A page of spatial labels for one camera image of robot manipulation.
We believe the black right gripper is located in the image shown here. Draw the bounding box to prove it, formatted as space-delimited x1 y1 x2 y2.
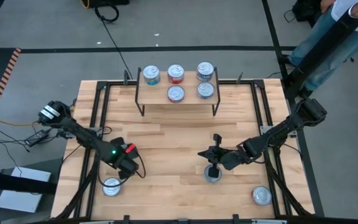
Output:
197 134 242 179

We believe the wooden shelf with black legs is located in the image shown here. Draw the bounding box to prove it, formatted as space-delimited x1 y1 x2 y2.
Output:
134 66 223 117

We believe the black power brick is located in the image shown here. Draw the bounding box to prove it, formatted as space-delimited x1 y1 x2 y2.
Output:
24 129 50 147

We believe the black metal beam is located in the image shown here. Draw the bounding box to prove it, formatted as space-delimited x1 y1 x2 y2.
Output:
0 170 58 196

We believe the black tower fan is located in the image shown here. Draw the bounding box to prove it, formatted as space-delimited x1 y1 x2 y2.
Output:
282 7 358 100

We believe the person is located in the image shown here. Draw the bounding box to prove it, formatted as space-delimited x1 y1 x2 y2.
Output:
283 0 358 100

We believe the black floor box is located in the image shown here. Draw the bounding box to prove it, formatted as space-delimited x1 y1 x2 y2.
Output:
87 0 130 6

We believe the black equipment case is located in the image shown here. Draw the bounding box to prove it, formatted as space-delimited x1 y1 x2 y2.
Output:
292 0 323 22

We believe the black metal table frame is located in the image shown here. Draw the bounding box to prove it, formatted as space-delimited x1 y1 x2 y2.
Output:
50 79 316 224

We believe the orange floor cable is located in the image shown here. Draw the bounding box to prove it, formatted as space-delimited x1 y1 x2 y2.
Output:
0 117 43 128

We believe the black floor cable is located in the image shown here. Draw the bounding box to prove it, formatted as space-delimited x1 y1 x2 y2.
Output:
93 1 134 80

